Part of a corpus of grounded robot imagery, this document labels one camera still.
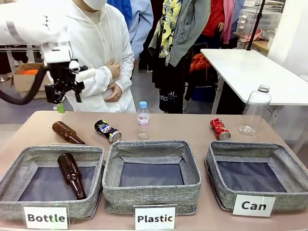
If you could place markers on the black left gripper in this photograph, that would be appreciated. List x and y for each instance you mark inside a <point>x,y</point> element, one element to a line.
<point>63,77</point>

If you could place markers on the crushed red can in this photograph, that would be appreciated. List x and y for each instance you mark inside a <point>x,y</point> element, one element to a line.
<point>220,128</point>

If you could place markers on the person's right forearm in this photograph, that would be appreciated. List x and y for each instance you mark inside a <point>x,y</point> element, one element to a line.
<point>97,80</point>

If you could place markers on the person's left forearm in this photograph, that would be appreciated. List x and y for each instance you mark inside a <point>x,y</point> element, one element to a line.
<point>127,79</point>

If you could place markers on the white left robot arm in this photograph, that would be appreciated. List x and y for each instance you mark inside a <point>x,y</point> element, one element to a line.
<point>26,24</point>

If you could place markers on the crushed blue can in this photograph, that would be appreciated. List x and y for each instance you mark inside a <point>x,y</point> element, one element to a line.
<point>107,130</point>

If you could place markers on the grey basket labelled Bottle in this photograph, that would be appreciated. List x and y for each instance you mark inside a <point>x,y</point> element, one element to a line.
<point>14,183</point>

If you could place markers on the grey basket labelled Plastic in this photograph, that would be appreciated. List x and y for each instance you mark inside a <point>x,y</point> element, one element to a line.
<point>151,195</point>

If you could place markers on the white Can label sign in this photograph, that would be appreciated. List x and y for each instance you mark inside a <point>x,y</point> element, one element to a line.
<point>253,205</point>

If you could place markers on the grey basket labelled Can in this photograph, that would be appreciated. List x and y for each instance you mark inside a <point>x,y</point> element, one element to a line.
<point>296,168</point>

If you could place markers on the person's left hand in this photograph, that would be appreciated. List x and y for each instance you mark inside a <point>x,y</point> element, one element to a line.
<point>116,92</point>

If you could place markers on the person's right hand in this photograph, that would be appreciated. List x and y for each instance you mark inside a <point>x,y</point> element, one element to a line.
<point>115,68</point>

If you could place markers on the brown glass bottle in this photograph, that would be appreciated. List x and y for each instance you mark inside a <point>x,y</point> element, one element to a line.
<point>67,133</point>
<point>71,173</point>

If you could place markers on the orange cloth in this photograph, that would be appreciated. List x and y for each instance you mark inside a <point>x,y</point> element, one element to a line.
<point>30,71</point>

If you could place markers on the cardboard box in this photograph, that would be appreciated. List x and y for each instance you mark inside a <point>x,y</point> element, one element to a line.
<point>24,83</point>

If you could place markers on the person in white hoodie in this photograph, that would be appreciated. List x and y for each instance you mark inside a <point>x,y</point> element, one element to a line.
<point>96,41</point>

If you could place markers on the small water bottle blue cap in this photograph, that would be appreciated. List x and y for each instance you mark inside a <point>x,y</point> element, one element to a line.
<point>143,120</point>

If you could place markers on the white face mask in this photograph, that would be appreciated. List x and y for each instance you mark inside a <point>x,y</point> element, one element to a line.
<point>95,3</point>

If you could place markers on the person in blue jacket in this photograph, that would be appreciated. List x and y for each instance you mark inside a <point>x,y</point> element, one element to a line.
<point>140,24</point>

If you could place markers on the white Bottle label sign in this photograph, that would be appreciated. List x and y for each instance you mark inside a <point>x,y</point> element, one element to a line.
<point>45,217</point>

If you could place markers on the orange jacket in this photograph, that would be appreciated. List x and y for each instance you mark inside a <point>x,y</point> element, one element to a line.
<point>198,63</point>

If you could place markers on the person in grey cardigan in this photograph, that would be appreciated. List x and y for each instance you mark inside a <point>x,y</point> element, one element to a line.
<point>187,31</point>

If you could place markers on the blue crate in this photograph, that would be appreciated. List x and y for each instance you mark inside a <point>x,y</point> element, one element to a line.
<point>204,93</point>

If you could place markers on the white Plastic label sign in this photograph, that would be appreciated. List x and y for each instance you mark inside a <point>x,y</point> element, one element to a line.
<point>155,218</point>

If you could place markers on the person in red shirt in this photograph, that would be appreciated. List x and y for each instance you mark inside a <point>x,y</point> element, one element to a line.
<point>214,16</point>

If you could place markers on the pink scarf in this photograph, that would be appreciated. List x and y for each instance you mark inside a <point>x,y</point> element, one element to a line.
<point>228,19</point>

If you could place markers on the white folding table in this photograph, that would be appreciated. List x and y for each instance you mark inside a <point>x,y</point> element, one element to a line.
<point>250,72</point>

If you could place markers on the large clear plastic bottle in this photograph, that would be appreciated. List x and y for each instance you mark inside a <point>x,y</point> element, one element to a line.
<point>255,110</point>

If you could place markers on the pink cloth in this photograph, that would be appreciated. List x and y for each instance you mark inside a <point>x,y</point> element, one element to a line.
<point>255,34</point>

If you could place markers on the black stand pole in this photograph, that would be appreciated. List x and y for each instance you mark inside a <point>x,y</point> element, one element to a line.
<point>256,24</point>

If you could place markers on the clear plastic storage drawers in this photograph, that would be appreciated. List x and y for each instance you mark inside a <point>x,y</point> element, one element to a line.
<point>262,19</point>

